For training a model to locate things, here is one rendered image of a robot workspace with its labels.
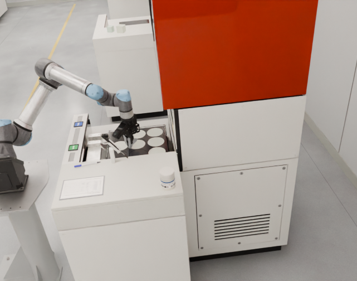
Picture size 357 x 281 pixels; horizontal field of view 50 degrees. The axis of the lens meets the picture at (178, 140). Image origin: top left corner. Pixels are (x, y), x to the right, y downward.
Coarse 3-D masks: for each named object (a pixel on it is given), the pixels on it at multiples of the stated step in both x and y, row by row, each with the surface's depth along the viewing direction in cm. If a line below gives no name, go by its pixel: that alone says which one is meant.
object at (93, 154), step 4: (92, 140) 239; (88, 148) 232; (92, 148) 232; (96, 148) 232; (100, 148) 232; (88, 152) 229; (92, 152) 229; (96, 152) 228; (100, 152) 228; (88, 156) 226; (92, 156) 225; (96, 156) 225; (100, 156) 226; (88, 160) 222; (92, 160) 222; (96, 160) 222
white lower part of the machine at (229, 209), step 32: (288, 160) 221; (192, 192) 227; (224, 192) 229; (256, 192) 232; (288, 192) 235; (192, 224) 241; (224, 224) 244; (256, 224) 247; (288, 224) 251; (192, 256) 258; (224, 256) 265
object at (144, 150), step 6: (162, 126) 244; (114, 138) 236; (120, 138) 236; (138, 138) 234; (144, 138) 234; (150, 138) 233; (162, 144) 227; (114, 150) 225; (126, 150) 225; (132, 150) 224; (138, 150) 224; (144, 150) 224; (120, 156) 220
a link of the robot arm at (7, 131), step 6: (0, 120) 208; (6, 120) 210; (0, 126) 206; (6, 126) 209; (12, 126) 214; (0, 132) 206; (6, 132) 208; (12, 132) 212; (0, 138) 205; (6, 138) 207; (12, 138) 213
